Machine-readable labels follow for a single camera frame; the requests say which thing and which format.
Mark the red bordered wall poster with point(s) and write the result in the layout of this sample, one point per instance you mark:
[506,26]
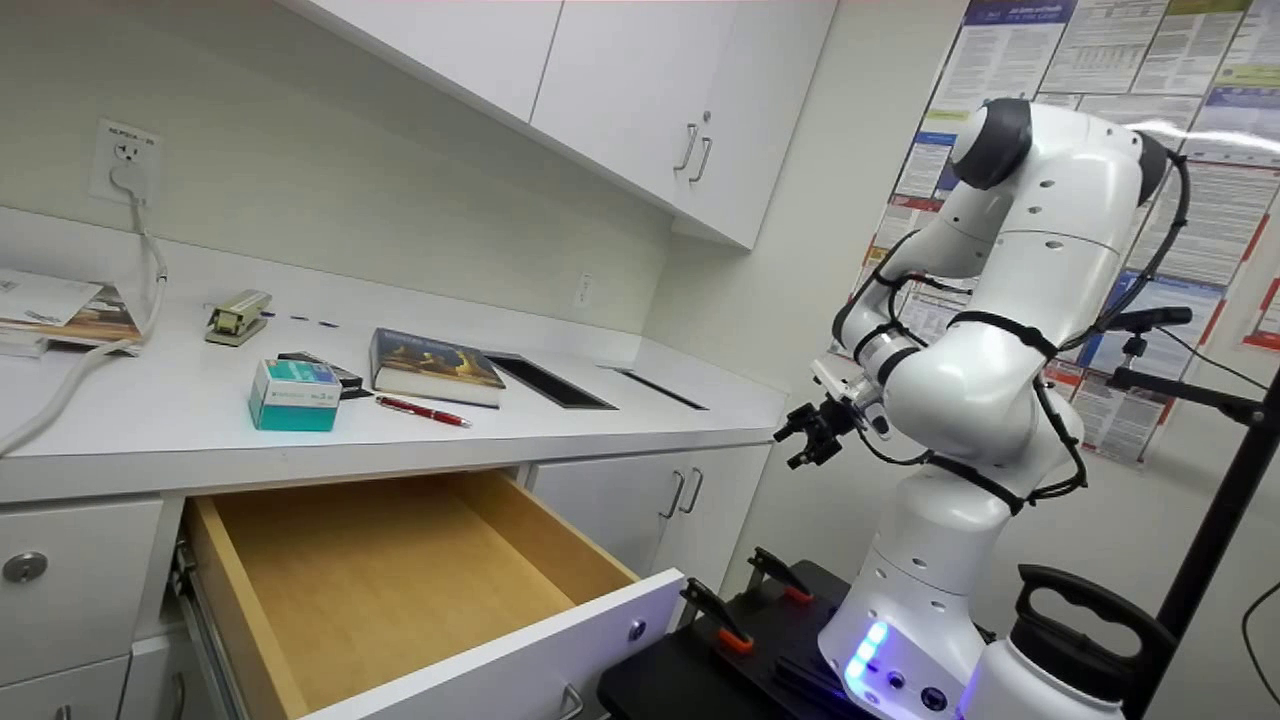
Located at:
[898,227]

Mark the book with dark picture cover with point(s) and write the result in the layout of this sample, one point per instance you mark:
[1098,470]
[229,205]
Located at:
[432,367]

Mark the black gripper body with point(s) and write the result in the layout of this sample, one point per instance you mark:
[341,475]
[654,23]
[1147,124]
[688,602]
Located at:
[836,421]

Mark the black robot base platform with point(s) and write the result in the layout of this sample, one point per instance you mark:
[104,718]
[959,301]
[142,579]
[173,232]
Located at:
[665,686]

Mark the small dark clip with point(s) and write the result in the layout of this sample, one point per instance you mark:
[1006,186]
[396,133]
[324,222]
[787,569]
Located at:
[292,318]
[324,320]

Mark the wooden drawer with white front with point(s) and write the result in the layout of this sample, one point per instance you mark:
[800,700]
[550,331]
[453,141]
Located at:
[374,573]

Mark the white drawer with round knob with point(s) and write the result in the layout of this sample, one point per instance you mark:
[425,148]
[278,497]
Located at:
[90,592]

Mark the olive green stapler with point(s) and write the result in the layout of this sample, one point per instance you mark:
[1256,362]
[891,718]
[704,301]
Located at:
[239,318]

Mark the green header wall poster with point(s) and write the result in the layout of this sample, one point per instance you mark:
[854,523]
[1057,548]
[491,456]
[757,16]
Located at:
[1192,47]

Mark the stack of papers and magazines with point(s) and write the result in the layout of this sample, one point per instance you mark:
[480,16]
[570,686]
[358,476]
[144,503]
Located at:
[66,312]

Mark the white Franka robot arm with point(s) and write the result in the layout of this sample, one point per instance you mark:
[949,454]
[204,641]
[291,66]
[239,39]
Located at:
[984,400]

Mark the black key fob with keys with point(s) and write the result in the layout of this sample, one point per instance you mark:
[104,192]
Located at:
[348,386]

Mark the white upper cabinet door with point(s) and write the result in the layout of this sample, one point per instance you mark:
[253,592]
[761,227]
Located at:
[625,81]
[465,40]
[766,120]

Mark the purple header wall poster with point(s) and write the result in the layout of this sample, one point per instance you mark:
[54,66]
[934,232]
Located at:
[1001,54]

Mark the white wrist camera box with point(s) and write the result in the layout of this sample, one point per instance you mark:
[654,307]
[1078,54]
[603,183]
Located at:
[840,381]

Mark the teal and white box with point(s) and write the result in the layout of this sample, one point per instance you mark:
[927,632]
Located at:
[292,396]

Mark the black clamp with red tip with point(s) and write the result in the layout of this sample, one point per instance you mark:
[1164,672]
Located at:
[781,573]

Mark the red pen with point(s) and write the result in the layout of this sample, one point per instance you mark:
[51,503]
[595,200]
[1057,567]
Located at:
[423,410]

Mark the black camera stand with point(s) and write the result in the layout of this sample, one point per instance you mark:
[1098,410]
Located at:
[1227,525]

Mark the white wall outlet with plug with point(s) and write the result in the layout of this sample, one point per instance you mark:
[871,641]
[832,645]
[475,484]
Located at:
[126,162]

